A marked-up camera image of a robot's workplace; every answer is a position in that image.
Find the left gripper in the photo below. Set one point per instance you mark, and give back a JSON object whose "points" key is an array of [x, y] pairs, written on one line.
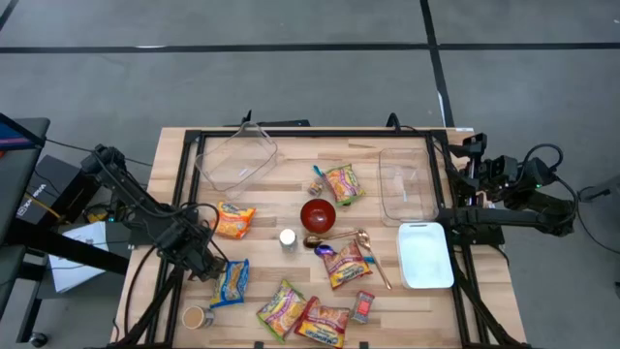
{"points": [[186, 244]]}

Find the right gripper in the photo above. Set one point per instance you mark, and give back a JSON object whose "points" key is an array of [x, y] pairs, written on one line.
{"points": [[479, 181]]}

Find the blue noodle packet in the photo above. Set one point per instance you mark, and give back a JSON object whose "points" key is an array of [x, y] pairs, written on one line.
{"points": [[231, 283]]}

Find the tan-lidded jar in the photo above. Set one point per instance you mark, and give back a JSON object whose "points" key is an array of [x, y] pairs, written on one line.
{"points": [[195, 318]]}

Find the orange noodle packet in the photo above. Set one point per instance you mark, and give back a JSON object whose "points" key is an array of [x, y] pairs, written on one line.
{"points": [[235, 220]]}

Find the lime chili shrimp noodle packet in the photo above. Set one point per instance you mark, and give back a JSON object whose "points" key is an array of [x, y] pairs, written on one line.
{"points": [[282, 310], [344, 184]]}

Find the white-lidded spice jar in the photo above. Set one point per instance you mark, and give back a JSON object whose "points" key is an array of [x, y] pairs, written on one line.
{"points": [[288, 238]]}

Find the copper spoon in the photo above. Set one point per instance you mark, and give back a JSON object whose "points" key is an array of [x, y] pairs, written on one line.
{"points": [[329, 237], [375, 262]]}

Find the red yellow noodle packet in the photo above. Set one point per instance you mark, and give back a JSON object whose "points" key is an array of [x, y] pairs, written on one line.
{"points": [[345, 265]]}

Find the red grey spice box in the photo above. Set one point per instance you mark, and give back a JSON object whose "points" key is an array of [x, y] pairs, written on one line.
{"points": [[362, 307]]}

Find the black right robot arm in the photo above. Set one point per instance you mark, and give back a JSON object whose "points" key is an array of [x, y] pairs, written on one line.
{"points": [[508, 218]]}

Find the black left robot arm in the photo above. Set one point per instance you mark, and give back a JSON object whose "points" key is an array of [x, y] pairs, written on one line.
{"points": [[140, 203]]}

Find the clear plastic bin with sticker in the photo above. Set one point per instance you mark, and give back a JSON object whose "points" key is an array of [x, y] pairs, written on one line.
{"points": [[227, 165]]}

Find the white plastic tray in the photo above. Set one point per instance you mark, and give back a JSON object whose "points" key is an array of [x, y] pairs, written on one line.
{"points": [[424, 257]]}

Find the red bowl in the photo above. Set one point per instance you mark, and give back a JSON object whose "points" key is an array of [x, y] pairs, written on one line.
{"points": [[318, 216]]}

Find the red beef flavor noodle packet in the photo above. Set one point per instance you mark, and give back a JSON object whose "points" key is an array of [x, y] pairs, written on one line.
{"points": [[323, 324]]}

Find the small cork-lidded jar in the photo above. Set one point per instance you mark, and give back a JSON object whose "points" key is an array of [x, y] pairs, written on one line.
{"points": [[315, 188]]}

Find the white paper sheet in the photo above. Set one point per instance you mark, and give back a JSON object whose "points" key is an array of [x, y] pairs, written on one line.
{"points": [[72, 262]]}

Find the grey floor stand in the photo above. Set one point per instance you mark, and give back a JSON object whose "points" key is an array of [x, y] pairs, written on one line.
{"points": [[600, 191]]}

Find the small blue spoon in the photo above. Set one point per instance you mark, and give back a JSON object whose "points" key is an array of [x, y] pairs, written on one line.
{"points": [[317, 170]]}

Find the black equipment box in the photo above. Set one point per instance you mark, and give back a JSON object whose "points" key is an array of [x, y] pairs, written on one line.
{"points": [[58, 184]]}

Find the black caster wheel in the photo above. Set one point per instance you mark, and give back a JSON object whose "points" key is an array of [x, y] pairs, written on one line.
{"points": [[38, 339]]}

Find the black desk stand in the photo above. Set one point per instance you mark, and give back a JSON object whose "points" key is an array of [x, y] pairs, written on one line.
{"points": [[19, 194]]}

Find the blue screen laptop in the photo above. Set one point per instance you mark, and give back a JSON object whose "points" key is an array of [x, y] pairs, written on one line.
{"points": [[9, 132]]}

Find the black aluminium table frame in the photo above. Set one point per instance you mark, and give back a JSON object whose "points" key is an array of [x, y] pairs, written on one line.
{"points": [[317, 133]]}

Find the black mount bar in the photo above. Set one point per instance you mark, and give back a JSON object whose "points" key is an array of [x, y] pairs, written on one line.
{"points": [[286, 123]]}

